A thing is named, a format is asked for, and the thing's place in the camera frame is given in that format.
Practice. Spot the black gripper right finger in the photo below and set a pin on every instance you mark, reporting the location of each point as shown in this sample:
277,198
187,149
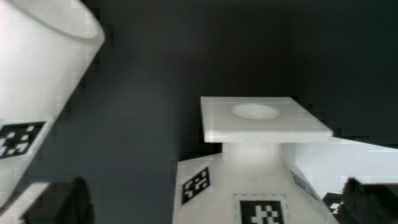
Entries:
370,203

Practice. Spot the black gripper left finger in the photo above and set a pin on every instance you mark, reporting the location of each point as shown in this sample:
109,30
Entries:
64,206

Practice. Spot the white lamp base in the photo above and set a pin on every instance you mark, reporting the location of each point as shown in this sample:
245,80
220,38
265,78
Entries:
242,187

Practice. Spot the white conical lamp shade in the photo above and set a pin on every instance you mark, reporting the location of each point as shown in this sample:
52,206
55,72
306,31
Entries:
50,41

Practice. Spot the marker sheet on table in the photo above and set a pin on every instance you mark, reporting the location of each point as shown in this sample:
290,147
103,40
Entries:
327,161

